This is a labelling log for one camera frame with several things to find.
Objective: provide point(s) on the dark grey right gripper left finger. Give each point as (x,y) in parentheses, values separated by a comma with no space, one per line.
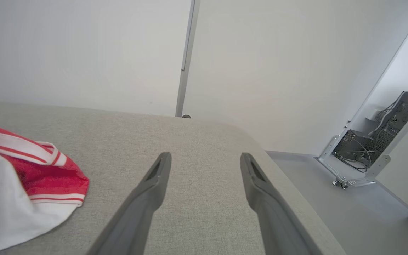
(136,216)

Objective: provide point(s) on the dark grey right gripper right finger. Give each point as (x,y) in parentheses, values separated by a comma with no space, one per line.
(278,226)

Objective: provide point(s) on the red and white basketball jersey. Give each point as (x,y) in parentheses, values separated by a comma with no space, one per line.
(48,177)

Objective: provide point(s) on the grey partition post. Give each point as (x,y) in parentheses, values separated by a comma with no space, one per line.
(187,56)

